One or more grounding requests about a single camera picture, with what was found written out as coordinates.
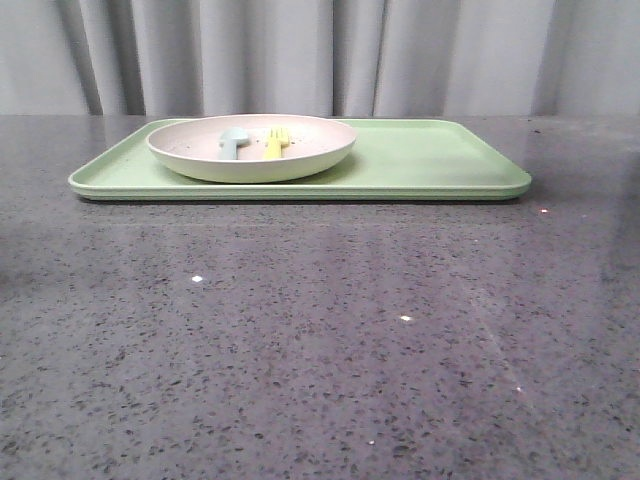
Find light green plastic tray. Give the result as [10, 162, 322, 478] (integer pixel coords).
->
[68, 119, 531, 201]

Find pale pink speckled plate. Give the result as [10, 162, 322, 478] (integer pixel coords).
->
[146, 114, 357, 184]

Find light blue plastic spoon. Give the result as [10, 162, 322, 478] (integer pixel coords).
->
[218, 127, 249, 160]

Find yellow plastic fork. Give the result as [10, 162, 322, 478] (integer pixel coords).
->
[263, 127, 290, 160]

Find grey pleated curtain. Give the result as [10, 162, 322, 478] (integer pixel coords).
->
[1, 1, 639, 117]

